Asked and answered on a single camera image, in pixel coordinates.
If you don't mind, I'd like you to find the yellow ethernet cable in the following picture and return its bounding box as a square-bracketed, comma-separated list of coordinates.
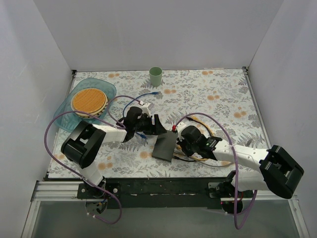
[172, 116, 213, 162]

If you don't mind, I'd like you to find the black ethernet cable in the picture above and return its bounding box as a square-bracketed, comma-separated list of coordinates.
[173, 118, 216, 162]

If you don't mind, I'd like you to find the black network switch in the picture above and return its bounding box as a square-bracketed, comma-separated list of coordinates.
[152, 130, 178, 162]

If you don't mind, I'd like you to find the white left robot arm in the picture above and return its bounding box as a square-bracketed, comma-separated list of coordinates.
[61, 106, 167, 198]

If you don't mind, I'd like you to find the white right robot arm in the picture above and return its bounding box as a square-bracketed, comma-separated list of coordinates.
[174, 123, 304, 199]

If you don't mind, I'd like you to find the orange woven plate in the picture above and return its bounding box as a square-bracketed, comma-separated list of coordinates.
[70, 88, 109, 117]

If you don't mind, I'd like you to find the green plastic cup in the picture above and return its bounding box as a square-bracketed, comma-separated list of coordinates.
[149, 66, 162, 87]

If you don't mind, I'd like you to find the teal plastic tray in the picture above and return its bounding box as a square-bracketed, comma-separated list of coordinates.
[54, 78, 116, 132]

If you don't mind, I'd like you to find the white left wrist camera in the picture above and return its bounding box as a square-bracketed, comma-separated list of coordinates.
[141, 103, 154, 117]

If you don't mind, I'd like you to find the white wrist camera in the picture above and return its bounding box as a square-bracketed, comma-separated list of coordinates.
[172, 122, 188, 134]
[141, 103, 154, 117]

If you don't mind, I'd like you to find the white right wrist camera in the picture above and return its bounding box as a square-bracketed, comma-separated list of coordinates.
[172, 122, 188, 134]

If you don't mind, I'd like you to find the blue ethernet cable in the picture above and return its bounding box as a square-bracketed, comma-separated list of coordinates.
[122, 91, 160, 140]

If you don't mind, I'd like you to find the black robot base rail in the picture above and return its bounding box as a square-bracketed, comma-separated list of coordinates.
[77, 177, 234, 214]

